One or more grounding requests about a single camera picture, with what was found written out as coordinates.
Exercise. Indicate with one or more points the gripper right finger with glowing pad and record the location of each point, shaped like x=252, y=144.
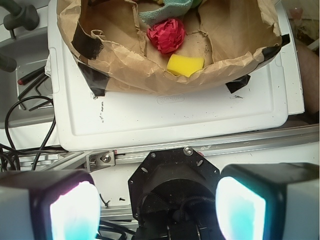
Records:
x=270, y=201

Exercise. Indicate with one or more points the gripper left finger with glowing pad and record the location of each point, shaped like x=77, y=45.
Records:
x=49, y=205

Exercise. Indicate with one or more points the red paper ball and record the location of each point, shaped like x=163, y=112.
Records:
x=167, y=36

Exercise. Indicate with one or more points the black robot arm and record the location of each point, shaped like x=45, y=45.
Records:
x=174, y=195

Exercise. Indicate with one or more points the white plastic bin lid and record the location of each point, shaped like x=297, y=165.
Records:
x=118, y=119

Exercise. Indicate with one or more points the yellow sponge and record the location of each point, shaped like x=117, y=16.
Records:
x=184, y=65

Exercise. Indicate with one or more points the brown paper bag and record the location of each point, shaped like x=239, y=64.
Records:
x=235, y=37

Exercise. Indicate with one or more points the teal cloth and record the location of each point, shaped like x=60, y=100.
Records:
x=170, y=9

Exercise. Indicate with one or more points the aluminium frame rail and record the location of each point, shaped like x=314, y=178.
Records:
x=266, y=140

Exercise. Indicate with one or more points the red handled screwdriver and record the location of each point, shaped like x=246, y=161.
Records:
x=30, y=76

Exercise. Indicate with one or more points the grey clamp handle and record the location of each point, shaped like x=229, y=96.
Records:
x=19, y=16

